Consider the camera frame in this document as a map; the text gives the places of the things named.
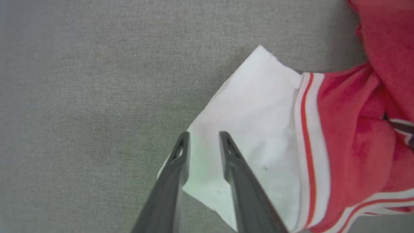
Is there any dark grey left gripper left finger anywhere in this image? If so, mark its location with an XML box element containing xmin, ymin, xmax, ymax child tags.
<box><xmin>131</xmin><ymin>131</ymin><xmax>191</xmax><ymax>233</ymax></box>

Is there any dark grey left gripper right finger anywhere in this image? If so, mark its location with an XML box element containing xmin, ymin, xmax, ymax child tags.
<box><xmin>218</xmin><ymin>130</ymin><xmax>290</xmax><ymax>233</ymax></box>

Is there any red and white garment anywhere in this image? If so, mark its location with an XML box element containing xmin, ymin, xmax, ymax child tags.
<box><xmin>156</xmin><ymin>0</ymin><xmax>414</xmax><ymax>233</ymax></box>

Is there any grey fabric sofa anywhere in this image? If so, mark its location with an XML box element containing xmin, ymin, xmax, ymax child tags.
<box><xmin>0</xmin><ymin>0</ymin><xmax>414</xmax><ymax>233</ymax></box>

